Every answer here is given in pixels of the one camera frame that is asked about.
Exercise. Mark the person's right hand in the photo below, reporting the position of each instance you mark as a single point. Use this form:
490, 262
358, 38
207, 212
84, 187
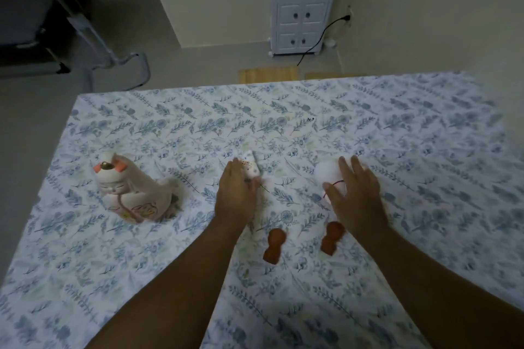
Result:
360, 205

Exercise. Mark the person's left hand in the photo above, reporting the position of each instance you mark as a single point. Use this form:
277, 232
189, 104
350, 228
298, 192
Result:
235, 199

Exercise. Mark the person's right thumb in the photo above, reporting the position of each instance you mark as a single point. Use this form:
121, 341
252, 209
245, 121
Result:
332, 194

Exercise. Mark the person's left thumb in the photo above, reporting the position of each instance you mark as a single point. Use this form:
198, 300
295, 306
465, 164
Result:
254, 187

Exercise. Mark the round white figurine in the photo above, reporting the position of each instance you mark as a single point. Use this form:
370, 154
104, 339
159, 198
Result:
327, 173

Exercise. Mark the small white dotted figurine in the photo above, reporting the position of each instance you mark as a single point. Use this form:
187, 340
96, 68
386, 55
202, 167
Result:
252, 164

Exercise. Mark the person's right forearm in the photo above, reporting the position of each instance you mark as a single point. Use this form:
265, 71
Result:
425, 287

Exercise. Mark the person's left forearm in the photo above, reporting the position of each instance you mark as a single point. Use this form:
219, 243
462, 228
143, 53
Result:
184, 291

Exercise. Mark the brown wooden doll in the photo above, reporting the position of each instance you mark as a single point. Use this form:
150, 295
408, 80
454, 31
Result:
274, 246
332, 237

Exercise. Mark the blue floral bedsheet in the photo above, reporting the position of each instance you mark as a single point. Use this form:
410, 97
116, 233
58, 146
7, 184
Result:
409, 156

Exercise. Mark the wooden slatted mat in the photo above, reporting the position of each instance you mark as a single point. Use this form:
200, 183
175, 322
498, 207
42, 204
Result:
268, 74

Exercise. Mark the white ceramic cat figurine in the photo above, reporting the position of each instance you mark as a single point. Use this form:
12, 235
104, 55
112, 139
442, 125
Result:
135, 193

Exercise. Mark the small white object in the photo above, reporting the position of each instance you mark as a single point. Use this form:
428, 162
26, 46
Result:
330, 42

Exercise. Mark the white drawer cabinet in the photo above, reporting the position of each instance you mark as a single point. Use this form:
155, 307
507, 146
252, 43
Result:
305, 1

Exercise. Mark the dark furniture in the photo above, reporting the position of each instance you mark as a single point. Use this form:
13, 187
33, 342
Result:
32, 5

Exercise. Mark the white wall outlet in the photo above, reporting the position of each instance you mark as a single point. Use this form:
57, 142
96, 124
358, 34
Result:
349, 17

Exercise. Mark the metal tube frame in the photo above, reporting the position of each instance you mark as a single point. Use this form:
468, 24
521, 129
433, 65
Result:
110, 56

